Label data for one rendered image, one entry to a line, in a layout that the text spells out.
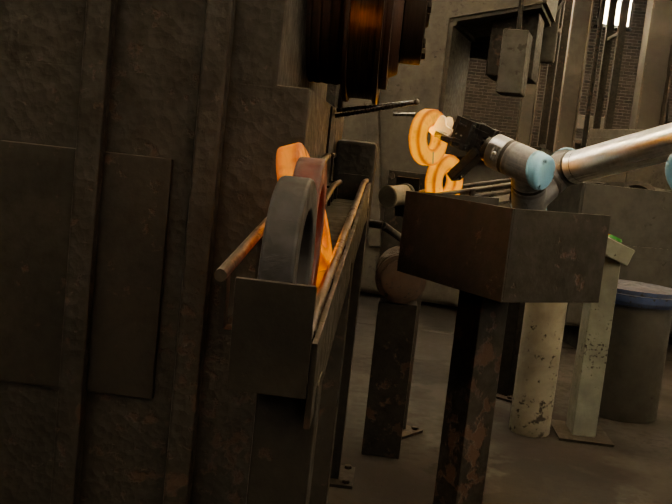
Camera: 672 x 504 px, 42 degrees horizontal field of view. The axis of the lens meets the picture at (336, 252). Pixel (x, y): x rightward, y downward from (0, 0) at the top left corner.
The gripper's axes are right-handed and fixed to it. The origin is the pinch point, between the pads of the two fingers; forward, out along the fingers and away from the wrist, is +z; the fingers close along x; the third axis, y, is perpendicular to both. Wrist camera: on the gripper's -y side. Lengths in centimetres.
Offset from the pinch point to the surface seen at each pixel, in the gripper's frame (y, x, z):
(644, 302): -32, -71, -52
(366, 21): 24, 67, -20
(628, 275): -49, -180, -9
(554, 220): 8, 84, -79
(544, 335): -45, -30, -42
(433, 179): -12.3, -2.3, -5.0
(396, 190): -15.3, 16.6, -7.2
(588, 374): -53, -43, -54
